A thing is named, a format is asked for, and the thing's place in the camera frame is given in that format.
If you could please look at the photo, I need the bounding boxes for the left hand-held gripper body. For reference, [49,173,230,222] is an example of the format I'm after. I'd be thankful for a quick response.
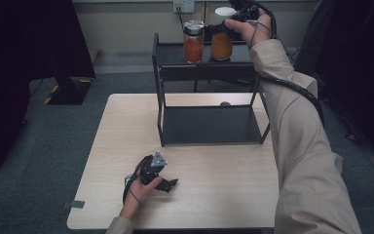
[138,150,169,186]

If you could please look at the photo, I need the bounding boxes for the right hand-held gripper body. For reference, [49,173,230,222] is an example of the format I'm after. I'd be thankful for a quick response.
[228,0,263,24]

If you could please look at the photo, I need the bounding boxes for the glass jar of orange powder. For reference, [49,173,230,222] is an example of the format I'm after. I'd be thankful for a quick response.
[209,6,238,62]

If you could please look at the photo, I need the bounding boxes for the glass jar with metal lid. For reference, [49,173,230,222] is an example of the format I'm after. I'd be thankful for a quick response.
[182,19,206,65]

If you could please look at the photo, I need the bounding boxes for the black metal shelf rack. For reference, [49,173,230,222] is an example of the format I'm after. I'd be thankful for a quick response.
[151,32,273,147]

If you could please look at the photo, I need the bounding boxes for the person's right hand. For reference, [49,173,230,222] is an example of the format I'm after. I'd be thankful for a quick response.
[224,9,273,51]

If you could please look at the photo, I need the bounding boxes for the person's left hand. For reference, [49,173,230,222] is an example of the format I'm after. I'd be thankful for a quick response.
[119,175,164,221]

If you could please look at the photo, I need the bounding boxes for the grey tape piece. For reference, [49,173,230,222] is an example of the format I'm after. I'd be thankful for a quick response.
[62,200,86,210]

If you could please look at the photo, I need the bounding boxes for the black stand base yellow stripes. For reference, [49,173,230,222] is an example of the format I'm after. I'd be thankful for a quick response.
[43,76,94,106]

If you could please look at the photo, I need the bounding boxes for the dark curtain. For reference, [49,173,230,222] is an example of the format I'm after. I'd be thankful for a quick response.
[0,0,96,179]
[293,0,374,174]

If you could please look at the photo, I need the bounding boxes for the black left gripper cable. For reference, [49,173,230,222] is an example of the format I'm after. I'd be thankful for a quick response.
[122,154,154,205]

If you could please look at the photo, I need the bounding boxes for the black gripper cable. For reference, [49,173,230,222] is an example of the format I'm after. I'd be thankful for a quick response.
[122,154,154,205]
[254,0,326,126]

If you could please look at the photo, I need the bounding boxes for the white wall socket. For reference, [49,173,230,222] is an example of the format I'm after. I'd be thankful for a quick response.
[172,0,196,15]

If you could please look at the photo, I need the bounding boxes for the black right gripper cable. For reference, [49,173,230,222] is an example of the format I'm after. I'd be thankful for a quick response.
[254,0,326,126]

